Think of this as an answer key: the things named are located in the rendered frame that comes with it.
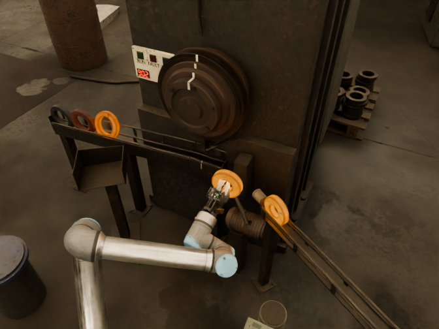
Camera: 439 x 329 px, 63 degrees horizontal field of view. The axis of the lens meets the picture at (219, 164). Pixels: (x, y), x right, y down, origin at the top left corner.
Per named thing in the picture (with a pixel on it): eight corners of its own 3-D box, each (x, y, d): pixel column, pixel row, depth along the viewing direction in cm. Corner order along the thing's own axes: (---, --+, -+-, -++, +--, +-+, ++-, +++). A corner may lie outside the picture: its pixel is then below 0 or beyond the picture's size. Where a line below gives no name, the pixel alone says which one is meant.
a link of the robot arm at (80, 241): (58, 230, 126) (242, 254, 138) (67, 222, 138) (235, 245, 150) (53, 262, 126) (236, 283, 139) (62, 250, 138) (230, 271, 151)
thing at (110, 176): (104, 226, 255) (77, 149, 206) (141, 222, 258) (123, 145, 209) (102, 250, 240) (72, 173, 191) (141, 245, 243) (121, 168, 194)
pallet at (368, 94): (242, 106, 367) (244, 67, 338) (272, 72, 420) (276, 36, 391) (360, 141, 326) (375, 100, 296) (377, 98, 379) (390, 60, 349)
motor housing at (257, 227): (231, 254, 238) (233, 200, 202) (262, 266, 231) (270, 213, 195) (223, 269, 229) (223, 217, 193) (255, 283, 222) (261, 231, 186)
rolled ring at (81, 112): (86, 112, 223) (90, 109, 226) (65, 109, 231) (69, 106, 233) (97, 136, 235) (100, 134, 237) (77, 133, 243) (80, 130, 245)
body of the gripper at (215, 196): (225, 190, 159) (214, 213, 154) (227, 199, 166) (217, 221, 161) (210, 185, 161) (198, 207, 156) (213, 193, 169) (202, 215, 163)
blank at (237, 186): (212, 165, 170) (210, 170, 168) (242, 173, 164) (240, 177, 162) (215, 189, 180) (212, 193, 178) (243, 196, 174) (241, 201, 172)
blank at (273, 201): (274, 220, 184) (268, 222, 182) (265, 192, 181) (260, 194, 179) (292, 225, 170) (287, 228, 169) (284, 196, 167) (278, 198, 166)
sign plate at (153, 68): (138, 75, 201) (133, 44, 189) (178, 85, 193) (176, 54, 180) (136, 77, 199) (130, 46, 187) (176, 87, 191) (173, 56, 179)
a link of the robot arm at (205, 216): (213, 231, 159) (195, 224, 163) (218, 222, 162) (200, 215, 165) (211, 224, 152) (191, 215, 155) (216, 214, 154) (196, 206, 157)
